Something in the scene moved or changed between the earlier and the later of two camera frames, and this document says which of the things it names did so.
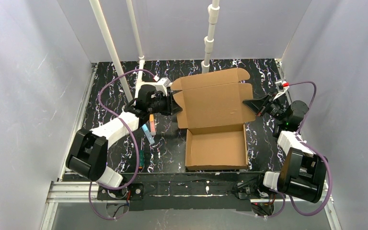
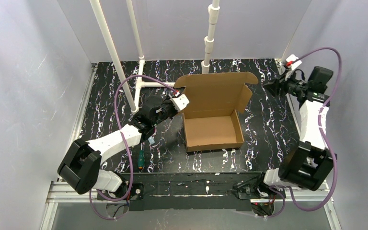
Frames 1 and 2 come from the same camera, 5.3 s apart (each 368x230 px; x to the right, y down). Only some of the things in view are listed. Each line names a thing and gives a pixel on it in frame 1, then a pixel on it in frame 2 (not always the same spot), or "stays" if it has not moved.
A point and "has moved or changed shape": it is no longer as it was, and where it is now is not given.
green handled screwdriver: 141,159 stays
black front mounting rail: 219,191 stays
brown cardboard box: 213,112 has moved or changed shape
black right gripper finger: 258,104 → 275,88
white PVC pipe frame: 213,12 stays
